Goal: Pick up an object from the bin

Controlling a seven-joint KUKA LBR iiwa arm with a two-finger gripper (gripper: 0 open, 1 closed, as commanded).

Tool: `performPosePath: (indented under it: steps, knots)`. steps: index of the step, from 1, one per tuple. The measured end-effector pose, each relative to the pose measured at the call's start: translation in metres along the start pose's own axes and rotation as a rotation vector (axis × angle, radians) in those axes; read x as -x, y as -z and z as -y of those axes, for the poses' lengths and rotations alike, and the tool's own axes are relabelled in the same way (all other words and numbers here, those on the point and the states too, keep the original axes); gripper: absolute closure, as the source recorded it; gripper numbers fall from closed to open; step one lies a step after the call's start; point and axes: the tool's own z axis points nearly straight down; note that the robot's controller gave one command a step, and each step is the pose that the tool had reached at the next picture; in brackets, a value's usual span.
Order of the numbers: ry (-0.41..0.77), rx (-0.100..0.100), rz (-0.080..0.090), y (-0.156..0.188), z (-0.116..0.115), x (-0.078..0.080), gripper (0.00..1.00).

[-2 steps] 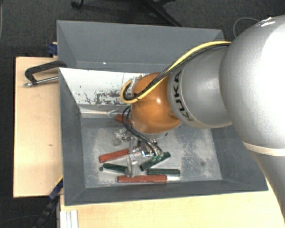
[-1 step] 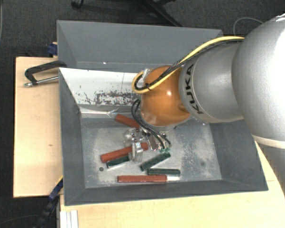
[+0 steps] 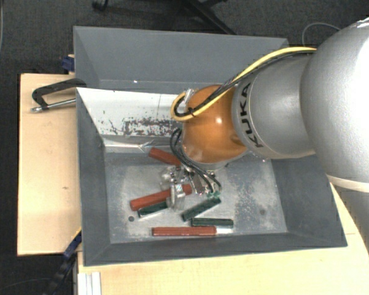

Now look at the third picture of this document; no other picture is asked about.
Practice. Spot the red-brown flat block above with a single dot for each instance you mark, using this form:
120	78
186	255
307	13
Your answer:
184	231
162	156
150	199

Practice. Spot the grey metal bin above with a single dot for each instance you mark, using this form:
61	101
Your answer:
95	171

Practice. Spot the pale wood flat board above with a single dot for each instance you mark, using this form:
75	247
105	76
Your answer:
47	164

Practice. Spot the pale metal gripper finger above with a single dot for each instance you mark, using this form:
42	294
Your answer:
176	199
164	178

